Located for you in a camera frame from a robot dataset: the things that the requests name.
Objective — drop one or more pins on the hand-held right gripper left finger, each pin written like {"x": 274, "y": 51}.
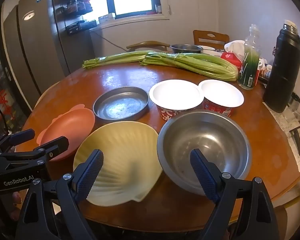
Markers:
{"x": 90, "y": 175}

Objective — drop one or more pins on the yellow shell-shaped plate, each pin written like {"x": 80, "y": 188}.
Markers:
{"x": 130, "y": 150}

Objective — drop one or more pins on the straight-back wooden chair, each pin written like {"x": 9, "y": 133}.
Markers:
{"x": 198, "y": 38}

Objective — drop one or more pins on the glass bottle with green label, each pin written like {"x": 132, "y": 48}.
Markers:
{"x": 248, "y": 72}

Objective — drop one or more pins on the small jar on windowsill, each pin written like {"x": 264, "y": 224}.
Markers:
{"x": 158, "y": 8}

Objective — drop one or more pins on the large steel bowl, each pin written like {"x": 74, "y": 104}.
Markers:
{"x": 205, "y": 135}

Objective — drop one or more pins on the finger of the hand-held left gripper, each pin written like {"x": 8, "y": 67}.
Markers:
{"x": 52, "y": 146}
{"x": 22, "y": 136}

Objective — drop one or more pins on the black thermos flask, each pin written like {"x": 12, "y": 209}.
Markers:
{"x": 282, "y": 75}

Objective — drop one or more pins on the red tissue pack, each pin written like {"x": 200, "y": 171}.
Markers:
{"x": 230, "y": 57}

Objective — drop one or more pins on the pink plastic bowl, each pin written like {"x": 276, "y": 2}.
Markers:
{"x": 70, "y": 127}

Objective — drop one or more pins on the flat box on windowsill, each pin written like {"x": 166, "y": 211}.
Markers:
{"x": 106, "y": 17}

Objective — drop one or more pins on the small seasoning bottle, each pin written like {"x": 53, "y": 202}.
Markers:
{"x": 266, "y": 72}

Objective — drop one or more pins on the round metal plate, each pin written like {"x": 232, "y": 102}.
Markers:
{"x": 120, "y": 105}

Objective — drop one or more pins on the curved wooden chair back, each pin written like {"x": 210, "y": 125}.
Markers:
{"x": 147, "y": 44}

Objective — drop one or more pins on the person's left hand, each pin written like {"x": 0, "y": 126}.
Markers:
{"x": 16, "y": 200}

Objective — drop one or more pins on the small steel pot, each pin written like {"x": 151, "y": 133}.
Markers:
{"x": 186, "y": 48}

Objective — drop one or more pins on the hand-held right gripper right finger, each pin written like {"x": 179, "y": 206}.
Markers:
{"x": 205, "y": 177}

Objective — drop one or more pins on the celery bunch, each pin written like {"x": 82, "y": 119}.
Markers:
{"x": 115, "y": 58}
{"x": 202, "y": 65}

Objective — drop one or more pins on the white wall switch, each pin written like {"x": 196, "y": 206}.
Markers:
{"x": 169, "y": 10}

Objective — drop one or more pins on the grey refrigerator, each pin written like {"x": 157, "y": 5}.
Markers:
{"x": 40, "y": 55}

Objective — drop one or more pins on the white ceramic bowl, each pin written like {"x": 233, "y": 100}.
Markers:
{"x": 207, "y": 48}
{"x": 213, "y": 53}

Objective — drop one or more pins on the clear glass jar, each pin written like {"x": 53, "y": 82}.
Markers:
{"x": 296, "y": 106}

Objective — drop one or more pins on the glass door with red decals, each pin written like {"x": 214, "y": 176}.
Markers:
{"x": 5, "y": 87}

